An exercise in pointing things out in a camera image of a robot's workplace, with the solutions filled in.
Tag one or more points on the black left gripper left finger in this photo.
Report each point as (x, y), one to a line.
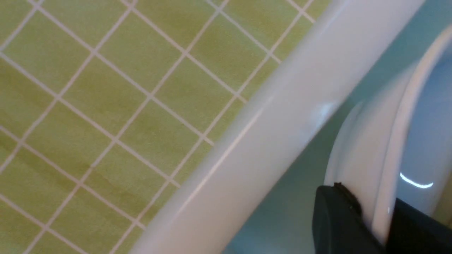
(337, 223)

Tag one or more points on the large white plastic tub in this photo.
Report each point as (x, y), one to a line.
(254, 192)

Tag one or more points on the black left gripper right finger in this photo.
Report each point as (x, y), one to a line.
(413, 232)

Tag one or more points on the white square dish front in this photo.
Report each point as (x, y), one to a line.
(397, 144)

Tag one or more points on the green checkered tablecloth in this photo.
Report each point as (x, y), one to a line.
(108, 106)

